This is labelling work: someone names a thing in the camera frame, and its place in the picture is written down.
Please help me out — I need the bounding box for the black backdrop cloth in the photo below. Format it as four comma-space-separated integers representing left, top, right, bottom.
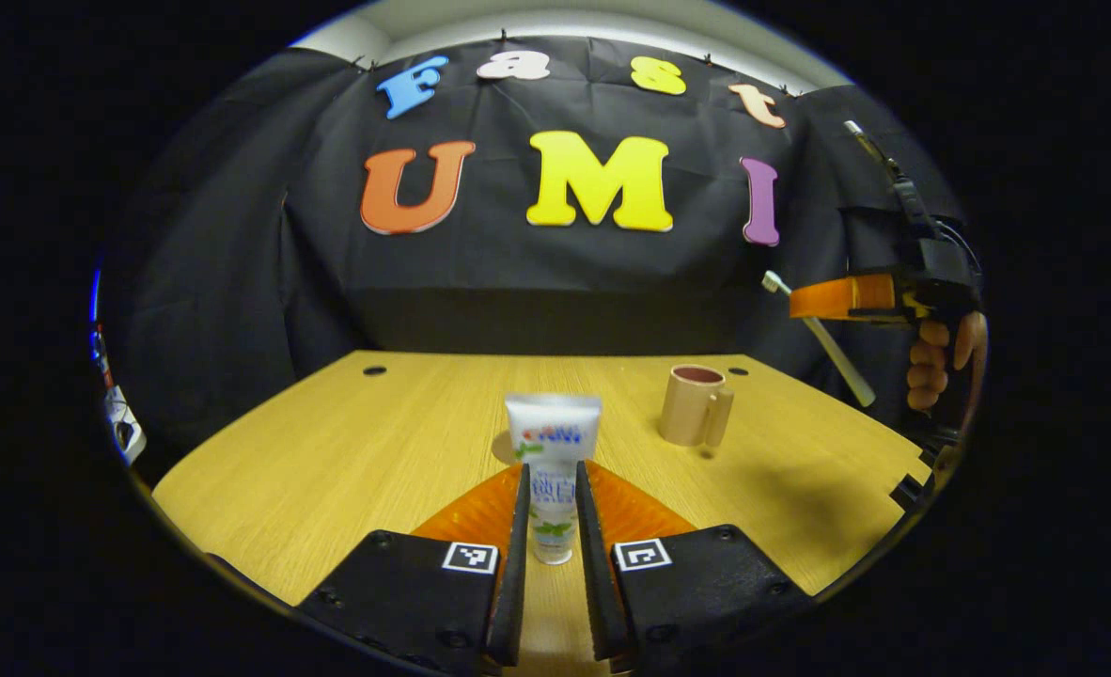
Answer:
95, 36, 989, 471

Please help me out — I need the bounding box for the white toothbrush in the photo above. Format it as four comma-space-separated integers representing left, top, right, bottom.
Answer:
762, 271, 878, 409

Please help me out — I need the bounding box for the beige cup with handle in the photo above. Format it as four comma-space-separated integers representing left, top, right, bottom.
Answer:
659, 364, 735, 449

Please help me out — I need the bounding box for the black desk edge fitting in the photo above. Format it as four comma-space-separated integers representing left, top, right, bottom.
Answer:
892, 474, 934, 511

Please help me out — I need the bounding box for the white toothpaste tube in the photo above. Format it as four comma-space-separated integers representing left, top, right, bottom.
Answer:
504, 392, 603, 565

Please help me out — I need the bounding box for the white plastic device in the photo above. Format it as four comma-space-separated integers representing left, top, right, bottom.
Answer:
104, 386, 148, 466

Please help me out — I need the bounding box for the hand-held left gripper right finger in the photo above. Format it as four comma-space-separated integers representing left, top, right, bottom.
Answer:
574, 459, 815, 673

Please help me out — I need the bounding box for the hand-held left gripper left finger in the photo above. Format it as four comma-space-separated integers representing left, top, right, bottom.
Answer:
297, 461, 531, 673

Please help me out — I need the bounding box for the wooden desktop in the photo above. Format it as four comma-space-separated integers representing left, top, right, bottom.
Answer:
151, 351, 937, 677

